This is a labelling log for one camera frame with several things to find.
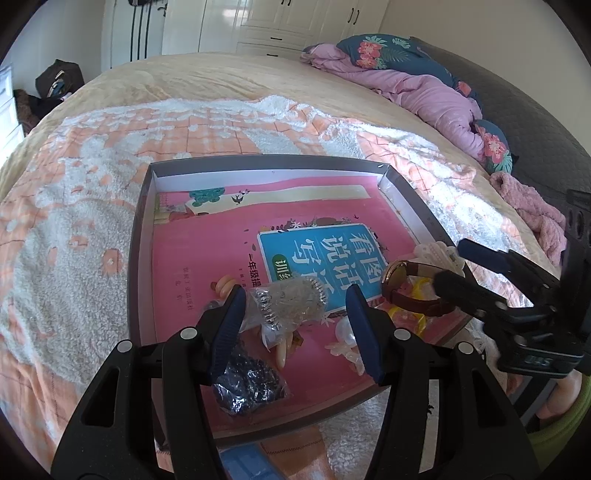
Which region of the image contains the brown leather wristwatch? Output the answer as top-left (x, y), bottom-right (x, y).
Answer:
top-left (381, 260), bottom-right (456, 317)

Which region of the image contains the pearl ball hair clip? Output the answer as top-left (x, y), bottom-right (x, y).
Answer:
top-left (325, 317), bottom-right (365, 376)

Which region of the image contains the silver bracelet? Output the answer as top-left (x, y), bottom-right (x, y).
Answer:
top-left (238, 276), bottom-right (329, 349)

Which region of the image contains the cream claw hair clip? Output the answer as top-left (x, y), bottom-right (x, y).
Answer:
top-left (413, 241), bottom-right (465, 277)

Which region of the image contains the green sleeve right forearm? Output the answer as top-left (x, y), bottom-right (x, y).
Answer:
top-left (529, 374), bottom-right (590, 470)

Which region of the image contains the person's right hand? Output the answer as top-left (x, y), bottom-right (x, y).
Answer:
top-left (506, 370), bottom-right (583, 424)

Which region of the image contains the pink knitted garment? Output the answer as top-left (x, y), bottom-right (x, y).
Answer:
top-left (490, 172), bottom-right (567, 267)

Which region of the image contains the small blue box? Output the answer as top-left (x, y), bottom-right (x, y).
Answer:
top-left (221, 444), bottom-right (284, 480)

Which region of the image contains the grey padded headboard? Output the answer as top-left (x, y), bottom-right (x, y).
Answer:
top-left (418, 40), bottom-right (590, 213)

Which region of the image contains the pink Chinese workbook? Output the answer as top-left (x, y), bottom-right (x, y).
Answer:
top-left (150, 174), bottom-right (459, 430)

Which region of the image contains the grey shallow cardboard box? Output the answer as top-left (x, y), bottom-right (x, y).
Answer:
top-left (126, 155), bottom-right (468, 447)

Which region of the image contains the pink floral quilt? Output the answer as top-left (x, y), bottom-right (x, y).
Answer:
top-left (300, 34), bottom-right (513, 174)

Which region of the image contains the orange white patterned blanket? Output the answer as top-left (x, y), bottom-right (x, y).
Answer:
top-left (1, 95), bottom-right (538, 466)

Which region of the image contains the white drawer dresser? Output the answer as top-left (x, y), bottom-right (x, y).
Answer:
top-left (0, 65), bottom-right (24, 165)

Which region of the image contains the white glossy wardrobe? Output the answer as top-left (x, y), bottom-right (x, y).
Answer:
top-left (162, 0), bottom-right (389, 59)

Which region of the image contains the beige bed cover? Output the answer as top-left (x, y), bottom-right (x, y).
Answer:
top-left (1, 53), bottom-right (558, 274)

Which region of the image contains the black bag on floor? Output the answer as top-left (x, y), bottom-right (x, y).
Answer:
top-left (13, 59), bottom-right (85, 136)

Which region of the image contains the white door with bags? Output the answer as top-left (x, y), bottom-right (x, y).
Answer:
top-left (101, 0), bottom-right (168, 72)

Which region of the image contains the yellow ring upper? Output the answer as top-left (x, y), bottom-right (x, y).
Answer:
top-left (400, 276), bottom-right (440, 308)

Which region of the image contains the yellow ring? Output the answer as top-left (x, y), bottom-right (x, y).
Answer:
top-left (400, 276), bottom-right (440, 308)
top-left (386, 306), bottom-right (426, 335)

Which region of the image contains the yellow ring lower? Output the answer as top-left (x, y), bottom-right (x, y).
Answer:
top-left (386, 306), bottom-right (426, 335)

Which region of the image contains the dark bead bracelet bag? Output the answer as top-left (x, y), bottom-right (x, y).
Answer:
top-left (212, 332), bottom-right (288, 416)

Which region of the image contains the orange spiral hair tie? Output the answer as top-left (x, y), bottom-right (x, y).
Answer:
top-left (209, 274), bottom-right (304, 369)

